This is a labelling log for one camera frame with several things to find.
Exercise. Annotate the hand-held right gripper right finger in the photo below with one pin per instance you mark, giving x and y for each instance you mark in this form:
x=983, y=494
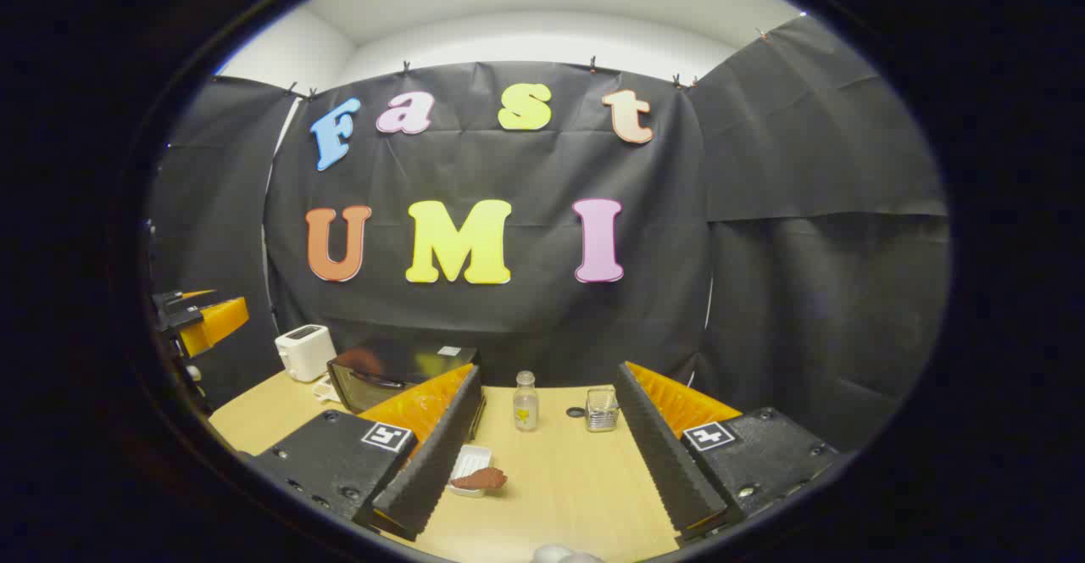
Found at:
x=661, y=453

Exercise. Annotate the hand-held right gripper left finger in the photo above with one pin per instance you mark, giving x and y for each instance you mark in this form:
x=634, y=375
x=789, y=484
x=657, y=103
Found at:
x=432, y=461

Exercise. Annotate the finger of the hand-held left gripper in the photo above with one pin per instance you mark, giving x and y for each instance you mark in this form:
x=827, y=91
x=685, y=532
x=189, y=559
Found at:
x=180, y=309
x=216, y=323

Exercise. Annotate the brown meat piece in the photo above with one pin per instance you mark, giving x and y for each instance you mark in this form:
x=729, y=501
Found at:
x=480, y=479

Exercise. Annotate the black electric oven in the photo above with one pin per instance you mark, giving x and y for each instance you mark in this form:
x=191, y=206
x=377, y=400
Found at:
x=381, y=372

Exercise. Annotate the white rectangular dish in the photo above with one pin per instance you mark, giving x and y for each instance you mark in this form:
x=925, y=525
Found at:
x=468, y=459

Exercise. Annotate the ribbed glass jar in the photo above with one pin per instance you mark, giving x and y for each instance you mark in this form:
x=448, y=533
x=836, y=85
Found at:
x=602, y=415

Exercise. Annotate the white toaster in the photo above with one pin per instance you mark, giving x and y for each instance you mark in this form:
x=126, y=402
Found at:
x=303, y=353

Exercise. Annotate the clear glass bottle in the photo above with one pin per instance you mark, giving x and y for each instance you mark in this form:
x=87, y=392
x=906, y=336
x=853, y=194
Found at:
x=525, y=406

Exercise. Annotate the white rounded object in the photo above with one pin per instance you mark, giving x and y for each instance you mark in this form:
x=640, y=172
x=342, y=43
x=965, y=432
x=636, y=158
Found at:
x=564, y=554

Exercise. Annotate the black backdrop cloth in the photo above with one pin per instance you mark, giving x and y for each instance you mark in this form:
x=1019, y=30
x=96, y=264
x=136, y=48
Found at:
x=509, y=309

